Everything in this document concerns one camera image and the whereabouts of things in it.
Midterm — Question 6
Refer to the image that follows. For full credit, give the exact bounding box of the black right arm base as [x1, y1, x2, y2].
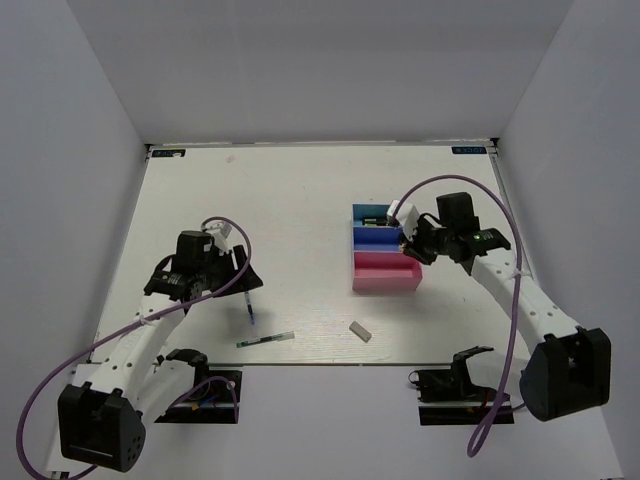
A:
[408, 346, 499, 426]

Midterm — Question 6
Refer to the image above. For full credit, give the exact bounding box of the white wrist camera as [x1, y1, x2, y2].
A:
[200, 221, 232, 252]
[386, 200, 420, 240]

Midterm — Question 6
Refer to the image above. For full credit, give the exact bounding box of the dark blue plastic container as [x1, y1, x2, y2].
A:
[352, 225, 403, 252]

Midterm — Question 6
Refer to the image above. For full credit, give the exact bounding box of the light blue plastic container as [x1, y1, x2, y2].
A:
[352, 204, 390, 226]

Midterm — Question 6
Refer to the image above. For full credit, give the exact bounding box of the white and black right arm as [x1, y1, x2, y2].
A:
[387, 192, 611, 421]

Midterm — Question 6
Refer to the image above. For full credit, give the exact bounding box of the blue corner label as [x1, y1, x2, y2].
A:
[151, 149, 186, 158]
[451, 145, 487, 155]

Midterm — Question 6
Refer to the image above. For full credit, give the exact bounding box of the grey eraser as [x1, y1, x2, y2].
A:
[349, 321, 372, 343]

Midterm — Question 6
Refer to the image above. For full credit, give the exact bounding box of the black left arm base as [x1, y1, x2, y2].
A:
[156, 369, 243, 425]

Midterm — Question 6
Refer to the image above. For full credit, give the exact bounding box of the green and white pen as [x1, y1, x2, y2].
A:
[236, 331, 295, 348]

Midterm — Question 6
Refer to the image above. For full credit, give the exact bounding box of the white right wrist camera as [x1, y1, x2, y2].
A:
[386, 200, 420, 240]

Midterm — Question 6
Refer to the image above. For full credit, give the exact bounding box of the green and black highlighter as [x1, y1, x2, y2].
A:
[361, 217, 389, 228]

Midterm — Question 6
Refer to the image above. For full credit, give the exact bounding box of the left blue corner label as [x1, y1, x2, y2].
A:
[151, 149, 186, 158]

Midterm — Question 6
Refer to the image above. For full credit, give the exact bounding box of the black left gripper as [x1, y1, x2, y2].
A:
[198, 244, 264, 297]

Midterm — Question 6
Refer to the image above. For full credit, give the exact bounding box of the right blue corner label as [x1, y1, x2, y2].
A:
[451, 145, 487, 155]

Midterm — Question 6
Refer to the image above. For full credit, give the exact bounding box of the blue and white pen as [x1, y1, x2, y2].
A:
[244, 291, 258, 338]

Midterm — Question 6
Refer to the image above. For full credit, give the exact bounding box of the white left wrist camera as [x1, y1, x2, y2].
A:
[200, 221, 232, 252]

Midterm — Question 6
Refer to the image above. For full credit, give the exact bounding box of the pink plastic container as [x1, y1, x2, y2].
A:
[352, 251, 423, 294]

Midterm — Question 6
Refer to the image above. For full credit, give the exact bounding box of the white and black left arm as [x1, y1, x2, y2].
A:
[57, 218, 263, 472]

